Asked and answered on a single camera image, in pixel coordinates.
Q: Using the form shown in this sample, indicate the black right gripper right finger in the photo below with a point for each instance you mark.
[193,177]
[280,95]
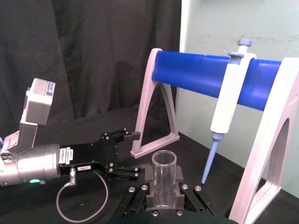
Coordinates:
[179,179]

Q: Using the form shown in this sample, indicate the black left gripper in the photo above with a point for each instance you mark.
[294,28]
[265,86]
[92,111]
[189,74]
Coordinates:
[93,154]

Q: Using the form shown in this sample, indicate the white pipette with blue tip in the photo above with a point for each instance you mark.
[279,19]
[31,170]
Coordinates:
[224,100]

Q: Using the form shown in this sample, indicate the white stand with blue bar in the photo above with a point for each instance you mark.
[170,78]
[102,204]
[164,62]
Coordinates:
[187,70]

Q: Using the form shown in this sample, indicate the clear glass cylinder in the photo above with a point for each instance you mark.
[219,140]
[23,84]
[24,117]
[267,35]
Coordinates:
[163,177]

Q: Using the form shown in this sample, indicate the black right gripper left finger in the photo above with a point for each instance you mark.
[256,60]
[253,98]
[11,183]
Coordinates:
[147,177]

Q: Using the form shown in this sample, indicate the black table cloth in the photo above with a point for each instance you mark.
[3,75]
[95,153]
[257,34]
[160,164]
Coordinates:
[93,58]

